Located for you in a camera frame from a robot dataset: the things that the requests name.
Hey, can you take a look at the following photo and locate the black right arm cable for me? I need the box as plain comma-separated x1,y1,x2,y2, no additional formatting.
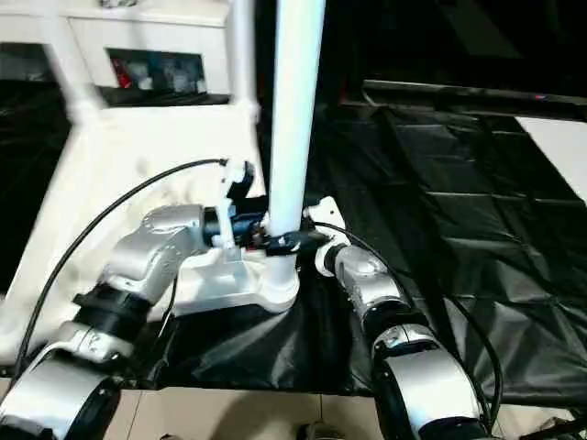
311,222,505,413

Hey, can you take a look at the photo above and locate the white board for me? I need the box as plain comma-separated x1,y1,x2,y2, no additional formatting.
513,115,587,203

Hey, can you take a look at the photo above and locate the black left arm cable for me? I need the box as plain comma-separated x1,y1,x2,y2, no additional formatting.
8,158,230,381

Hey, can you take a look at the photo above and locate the black plastic mat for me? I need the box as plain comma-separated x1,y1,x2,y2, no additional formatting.
0,80,587,409

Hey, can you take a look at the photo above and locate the white glass-door cabinet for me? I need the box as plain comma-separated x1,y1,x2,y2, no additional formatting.
0,0,235,95

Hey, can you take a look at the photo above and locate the white plastic table leg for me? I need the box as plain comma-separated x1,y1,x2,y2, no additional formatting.
227,0,260,116
267,0,327,288
43,0,105,124

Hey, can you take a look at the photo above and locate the black metal rail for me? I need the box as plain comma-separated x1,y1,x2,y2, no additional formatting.
361,80,587,123

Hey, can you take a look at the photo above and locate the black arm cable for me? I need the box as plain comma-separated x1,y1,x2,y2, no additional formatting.
8,158,230,381
311,222,505,413

